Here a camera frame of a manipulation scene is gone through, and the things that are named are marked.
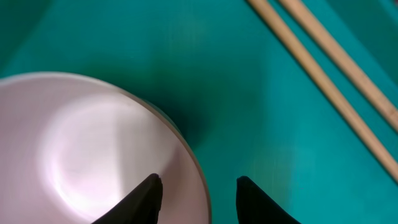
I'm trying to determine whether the pink bowl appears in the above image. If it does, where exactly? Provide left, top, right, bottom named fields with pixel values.
left=1, top=72, right=211, bottom=223

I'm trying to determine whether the teal plastic tray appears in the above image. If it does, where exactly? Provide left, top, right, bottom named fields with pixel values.
left=1, top=0, right=397, bottom=223

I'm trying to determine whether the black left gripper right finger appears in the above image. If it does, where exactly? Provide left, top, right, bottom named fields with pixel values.
left=236, top=176, right=300, bottom=224

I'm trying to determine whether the wooden chopstick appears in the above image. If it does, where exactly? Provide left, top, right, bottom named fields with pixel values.
left=280, top=0, right=397, bottom=129
left=248, top=0, right=397, bottom=180

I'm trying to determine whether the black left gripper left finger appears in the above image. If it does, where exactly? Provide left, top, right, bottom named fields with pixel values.
left=92, top=174, right=163, bottom=224

